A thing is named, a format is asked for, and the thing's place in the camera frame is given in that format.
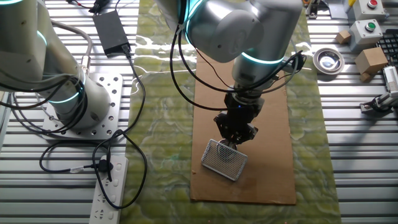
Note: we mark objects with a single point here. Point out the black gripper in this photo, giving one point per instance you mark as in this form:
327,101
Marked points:
242,110

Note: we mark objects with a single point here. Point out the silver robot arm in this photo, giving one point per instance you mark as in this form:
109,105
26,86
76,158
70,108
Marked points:
230,31

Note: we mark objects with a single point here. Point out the white mesh tray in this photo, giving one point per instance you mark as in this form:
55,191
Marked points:
230,166

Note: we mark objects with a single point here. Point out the brown cardboard sheet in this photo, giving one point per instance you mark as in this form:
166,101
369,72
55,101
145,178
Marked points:
267,161

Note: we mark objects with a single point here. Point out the green marble pattern mat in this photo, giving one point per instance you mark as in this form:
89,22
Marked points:
161,124

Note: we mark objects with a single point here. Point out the large round steel bowl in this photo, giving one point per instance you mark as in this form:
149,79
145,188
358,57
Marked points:
328,60

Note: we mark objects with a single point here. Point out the small brown cardboard cube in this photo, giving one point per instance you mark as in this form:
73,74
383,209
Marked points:
343,37

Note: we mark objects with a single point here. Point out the black clamp stand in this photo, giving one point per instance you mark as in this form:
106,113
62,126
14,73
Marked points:
313,9

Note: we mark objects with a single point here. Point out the grey metal clamp tool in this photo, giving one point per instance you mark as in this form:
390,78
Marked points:
381,104

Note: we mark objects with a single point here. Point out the large brown cardboard cube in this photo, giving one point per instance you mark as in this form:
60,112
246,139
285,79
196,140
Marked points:
371,60

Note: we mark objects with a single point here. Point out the grey box green button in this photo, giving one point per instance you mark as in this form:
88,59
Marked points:
362,37

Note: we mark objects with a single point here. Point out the white power strip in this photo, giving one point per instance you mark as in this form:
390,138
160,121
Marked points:
104,214

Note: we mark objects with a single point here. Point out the black power adapter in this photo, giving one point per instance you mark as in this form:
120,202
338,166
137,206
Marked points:
110,32

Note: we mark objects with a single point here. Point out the white ribbed device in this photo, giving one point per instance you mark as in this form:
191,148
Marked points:
391,77

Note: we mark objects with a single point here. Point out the grey box red button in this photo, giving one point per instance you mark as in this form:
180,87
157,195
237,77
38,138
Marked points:
363,11

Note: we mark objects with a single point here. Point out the black keyboard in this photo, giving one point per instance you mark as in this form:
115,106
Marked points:
390,46

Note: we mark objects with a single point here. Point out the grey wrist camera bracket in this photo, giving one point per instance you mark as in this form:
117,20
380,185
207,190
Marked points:
289,67

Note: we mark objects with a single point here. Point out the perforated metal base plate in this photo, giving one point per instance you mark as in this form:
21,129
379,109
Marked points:
113,93

